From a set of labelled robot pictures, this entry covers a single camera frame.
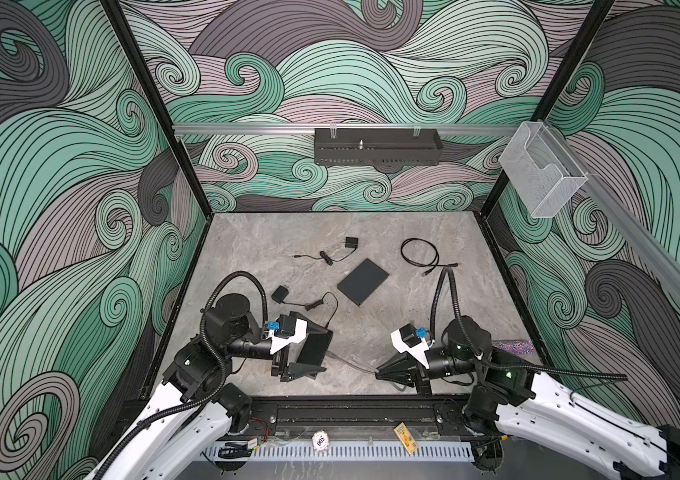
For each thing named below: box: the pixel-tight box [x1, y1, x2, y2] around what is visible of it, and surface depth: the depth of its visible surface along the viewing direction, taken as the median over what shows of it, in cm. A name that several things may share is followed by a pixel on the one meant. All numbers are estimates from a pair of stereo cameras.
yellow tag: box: [393, 421, 419, 455], surface depth 71 cm
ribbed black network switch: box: [297, 330, 333, 367], surface depth 85 cm
